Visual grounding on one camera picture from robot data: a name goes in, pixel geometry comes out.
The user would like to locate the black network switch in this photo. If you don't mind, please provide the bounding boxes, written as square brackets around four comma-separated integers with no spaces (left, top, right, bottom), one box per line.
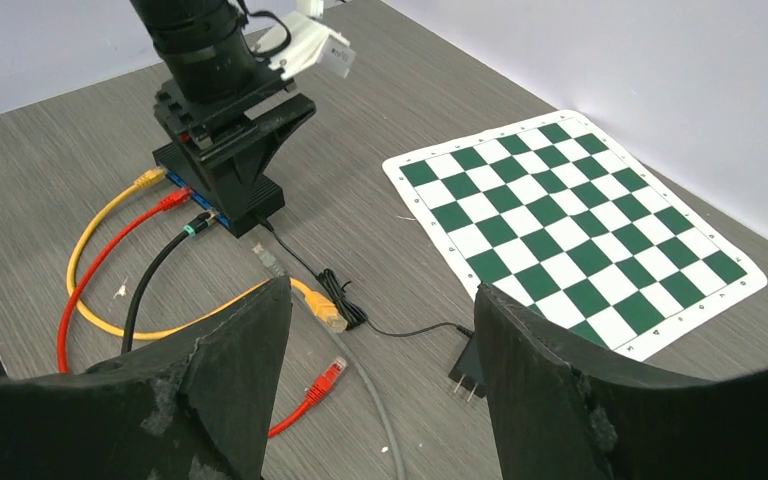
[152,143,285,238]

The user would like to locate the long black ethernet cable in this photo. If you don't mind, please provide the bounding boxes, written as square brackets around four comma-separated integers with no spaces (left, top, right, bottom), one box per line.
[120,210,218,356]

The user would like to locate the grey ethernet cable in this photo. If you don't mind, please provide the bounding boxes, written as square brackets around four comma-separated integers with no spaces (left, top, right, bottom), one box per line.
[251,242,409,480]

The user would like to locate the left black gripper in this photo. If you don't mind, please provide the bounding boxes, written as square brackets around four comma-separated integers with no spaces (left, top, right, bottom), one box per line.
[153,66,316,222]

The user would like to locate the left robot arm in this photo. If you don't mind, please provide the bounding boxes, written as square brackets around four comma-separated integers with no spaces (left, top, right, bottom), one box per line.
[132,1,316,237]

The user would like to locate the black power adapter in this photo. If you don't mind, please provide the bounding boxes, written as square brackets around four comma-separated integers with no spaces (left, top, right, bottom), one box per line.
[254,213,489,404]

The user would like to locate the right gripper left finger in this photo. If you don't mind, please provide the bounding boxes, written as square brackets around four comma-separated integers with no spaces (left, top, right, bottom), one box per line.
[0,276,292,479]

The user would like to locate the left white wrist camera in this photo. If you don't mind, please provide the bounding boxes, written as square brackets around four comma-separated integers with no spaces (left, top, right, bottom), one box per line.
[251,1,355,81]

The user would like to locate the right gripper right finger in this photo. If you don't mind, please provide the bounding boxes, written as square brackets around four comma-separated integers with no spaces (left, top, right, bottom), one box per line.
[474,284,768,479]

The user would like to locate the green white chessboard mat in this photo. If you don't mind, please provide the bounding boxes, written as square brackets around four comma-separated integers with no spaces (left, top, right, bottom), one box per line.
[382,110,767,361]

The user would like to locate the red ethernet cable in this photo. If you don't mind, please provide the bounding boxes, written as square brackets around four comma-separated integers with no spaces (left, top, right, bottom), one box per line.
[56,186,350,440]

